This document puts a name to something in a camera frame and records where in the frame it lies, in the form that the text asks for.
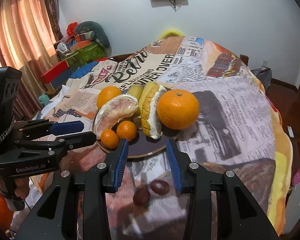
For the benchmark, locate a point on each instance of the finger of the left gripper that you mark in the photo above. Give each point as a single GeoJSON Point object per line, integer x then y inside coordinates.
{"type": "Point", "coordinates": [68, 142]}
{"type": "Point", "coordinates": [44, 127]}

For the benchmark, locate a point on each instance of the large orange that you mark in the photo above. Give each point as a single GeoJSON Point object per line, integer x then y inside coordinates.
{"type": "Point", "coordinates": [106, 95]}
{"type": "Point", "coordinates": [178, 109]}

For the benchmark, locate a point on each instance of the grey plush toy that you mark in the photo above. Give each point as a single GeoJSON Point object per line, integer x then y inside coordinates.
{"type": "Point", "coordinates": [96, 32]}

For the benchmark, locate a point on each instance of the pomelo segment with yellow peel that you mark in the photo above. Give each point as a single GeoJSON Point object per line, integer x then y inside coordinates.
{"type": "Point", "coordinates": [150, 122]}

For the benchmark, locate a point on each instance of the left hand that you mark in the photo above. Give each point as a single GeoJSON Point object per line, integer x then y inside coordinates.
{"type": "Point", "coordinates": [22, 187]}

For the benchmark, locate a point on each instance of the newspaper print blanket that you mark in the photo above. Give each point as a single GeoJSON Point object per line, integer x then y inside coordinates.
{"type": "Point", "coordinates": [237, 128]}

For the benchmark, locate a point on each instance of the dark round plate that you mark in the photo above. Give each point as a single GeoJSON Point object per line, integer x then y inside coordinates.
{"type": "Point", "coordinates": [143, 146]}

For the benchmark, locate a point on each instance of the red box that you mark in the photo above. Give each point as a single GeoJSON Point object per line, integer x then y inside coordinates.
{"type": "Point", "coordinates": [57, 75]}

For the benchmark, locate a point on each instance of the green patterned box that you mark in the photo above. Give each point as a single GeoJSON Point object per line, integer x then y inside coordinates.
{"type": "Point", "coordinates": [83, 53]}

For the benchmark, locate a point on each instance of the pink peeled pomelo segment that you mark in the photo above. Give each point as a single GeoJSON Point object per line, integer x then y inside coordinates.
{"type": "Point", "coordinates": [121, 107]}

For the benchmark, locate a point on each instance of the medium mandarin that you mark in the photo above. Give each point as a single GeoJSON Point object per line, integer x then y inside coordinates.
{"type": "Point", "coordinates": [126, 130]}

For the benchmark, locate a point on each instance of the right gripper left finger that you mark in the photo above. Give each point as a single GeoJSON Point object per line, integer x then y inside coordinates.
{"type": "Point", "coordinates": [55, 214]}

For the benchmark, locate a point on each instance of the dark red grape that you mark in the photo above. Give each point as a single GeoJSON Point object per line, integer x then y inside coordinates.
{"type": "Point", "coordinates": [160, 187]}
{"type": "Point", "coordinates": [141, 197]}

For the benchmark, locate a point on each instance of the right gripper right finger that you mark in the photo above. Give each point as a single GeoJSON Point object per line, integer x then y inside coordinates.
{"type": "Point", "coordinates": [239, 215]}

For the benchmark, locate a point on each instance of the pink striped curtain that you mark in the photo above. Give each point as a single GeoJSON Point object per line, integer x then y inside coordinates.
{"type": "Point", "coordinates": [27, 44]}

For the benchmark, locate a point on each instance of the small mandarin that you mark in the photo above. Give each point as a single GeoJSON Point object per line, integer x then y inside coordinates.
{"type": "Point", "coordinates": [109, 139]}

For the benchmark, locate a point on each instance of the blue patchwork quilt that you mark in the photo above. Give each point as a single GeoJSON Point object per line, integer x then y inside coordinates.
{"type": "Point", "coordinates": [84, 70]}

